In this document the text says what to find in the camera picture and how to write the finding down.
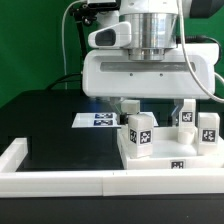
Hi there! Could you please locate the white U-shaped fence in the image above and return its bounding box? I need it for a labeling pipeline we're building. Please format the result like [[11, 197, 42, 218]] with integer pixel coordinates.
[[0, 138, 224, 198]]

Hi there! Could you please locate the white marker plate with tags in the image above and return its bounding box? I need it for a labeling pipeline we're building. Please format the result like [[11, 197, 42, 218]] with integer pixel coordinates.
[[72, 111, 159, 129]]

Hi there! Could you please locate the white square tabletop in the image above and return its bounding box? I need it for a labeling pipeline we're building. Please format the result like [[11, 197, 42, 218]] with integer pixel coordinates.
[[117, 127, 224, 170]]

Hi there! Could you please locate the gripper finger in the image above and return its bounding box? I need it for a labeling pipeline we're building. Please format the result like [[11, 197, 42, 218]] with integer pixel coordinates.
[[109, 97, 128, 124], [171, 99, 184, 126]]

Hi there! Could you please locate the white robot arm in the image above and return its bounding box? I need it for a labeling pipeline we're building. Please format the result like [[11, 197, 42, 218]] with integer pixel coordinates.
[[82, 0, 224, 110]]

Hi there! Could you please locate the white cable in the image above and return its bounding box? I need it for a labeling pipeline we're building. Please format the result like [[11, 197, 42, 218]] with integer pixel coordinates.
[[61, 0, 224, 104]]

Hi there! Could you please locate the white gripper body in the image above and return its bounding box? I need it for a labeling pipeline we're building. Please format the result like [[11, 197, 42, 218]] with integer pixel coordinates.
[[82, 22, 219, 99]]

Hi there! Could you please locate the black cable bundle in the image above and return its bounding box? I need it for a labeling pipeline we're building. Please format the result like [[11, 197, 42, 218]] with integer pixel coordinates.
[[45, 72, 84, 91]]

